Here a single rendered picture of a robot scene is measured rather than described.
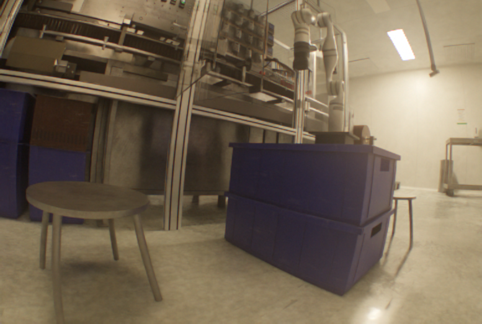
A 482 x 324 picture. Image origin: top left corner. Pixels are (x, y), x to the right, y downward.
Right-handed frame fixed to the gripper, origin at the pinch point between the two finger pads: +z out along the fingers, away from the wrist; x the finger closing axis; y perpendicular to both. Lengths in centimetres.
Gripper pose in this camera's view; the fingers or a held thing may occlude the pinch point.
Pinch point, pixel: (304, 84)
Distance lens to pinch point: 102.1
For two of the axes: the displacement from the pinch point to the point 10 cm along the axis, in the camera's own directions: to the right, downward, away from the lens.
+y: -6.8, -1.1, -7.3
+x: 7.3, 0.3, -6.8
